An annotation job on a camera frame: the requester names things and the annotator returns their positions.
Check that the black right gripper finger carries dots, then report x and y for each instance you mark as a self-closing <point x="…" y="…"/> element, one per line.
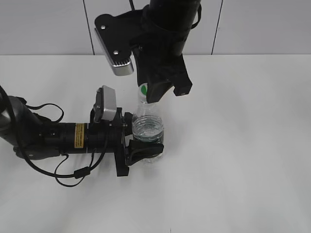
<point x="155" y="91"/>

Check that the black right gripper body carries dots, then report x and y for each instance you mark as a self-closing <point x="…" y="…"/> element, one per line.
<point x="159" y="55"/>

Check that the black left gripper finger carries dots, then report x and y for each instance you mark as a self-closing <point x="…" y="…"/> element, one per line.
<point x="128" y="118"/>
<point x="138" y="150"/>

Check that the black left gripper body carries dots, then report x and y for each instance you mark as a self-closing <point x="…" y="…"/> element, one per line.
<point x="108" y="137"/>

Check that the white green bottle cap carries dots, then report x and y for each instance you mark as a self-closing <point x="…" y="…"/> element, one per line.
<point x="142" y="93"/>

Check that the clear cestbon water bottle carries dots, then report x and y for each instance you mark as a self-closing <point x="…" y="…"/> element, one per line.
<point x="147" y="124"/>

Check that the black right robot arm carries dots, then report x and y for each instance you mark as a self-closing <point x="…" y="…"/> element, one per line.
<point x="195" y="4"/>

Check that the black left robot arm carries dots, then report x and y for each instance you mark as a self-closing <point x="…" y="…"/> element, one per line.
<point x="35" y="137"/>

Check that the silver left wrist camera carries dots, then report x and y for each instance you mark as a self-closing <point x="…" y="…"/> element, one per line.
<point x="105" y="107"/>

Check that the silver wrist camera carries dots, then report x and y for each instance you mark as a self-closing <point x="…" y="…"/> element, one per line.
<point x="118" y="35"/>
<point x="105" y="107"/>

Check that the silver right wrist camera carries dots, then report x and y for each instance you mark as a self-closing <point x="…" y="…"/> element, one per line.
<point x="118" y="35"/>

